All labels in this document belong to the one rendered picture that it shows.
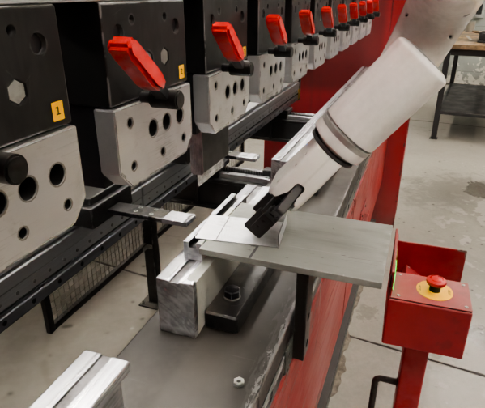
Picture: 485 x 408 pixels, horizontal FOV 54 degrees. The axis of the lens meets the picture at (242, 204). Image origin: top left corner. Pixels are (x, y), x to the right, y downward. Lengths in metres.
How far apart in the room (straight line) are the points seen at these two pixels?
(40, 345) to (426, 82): 1.92
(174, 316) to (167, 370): 0.08
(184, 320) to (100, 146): 0.35
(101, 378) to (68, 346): 1.63
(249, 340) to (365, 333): 1.49
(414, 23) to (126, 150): 0.43
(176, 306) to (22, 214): 0.40
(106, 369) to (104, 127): 0.27
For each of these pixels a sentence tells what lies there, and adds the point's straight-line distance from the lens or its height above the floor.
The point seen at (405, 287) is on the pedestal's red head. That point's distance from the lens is 1.07.
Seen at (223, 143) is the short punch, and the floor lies 1.13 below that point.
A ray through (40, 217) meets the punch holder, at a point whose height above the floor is 1.20.
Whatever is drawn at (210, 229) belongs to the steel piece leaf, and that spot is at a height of 1.00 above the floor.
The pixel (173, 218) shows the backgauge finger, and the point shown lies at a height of 1.01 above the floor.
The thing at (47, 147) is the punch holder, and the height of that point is 1.24.
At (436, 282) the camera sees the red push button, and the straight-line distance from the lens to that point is 1.06.
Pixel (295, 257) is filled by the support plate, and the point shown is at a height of 1.00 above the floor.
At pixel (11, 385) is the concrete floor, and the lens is 2.09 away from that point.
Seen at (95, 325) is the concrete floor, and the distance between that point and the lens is 2.27.
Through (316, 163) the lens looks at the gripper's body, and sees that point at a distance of 0.65.
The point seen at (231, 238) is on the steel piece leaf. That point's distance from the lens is 0.73.
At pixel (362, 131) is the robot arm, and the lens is 0.64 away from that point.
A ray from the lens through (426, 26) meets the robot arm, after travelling 0.71.
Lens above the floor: 1.35
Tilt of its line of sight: 24 degrees down
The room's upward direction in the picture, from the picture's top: straight up
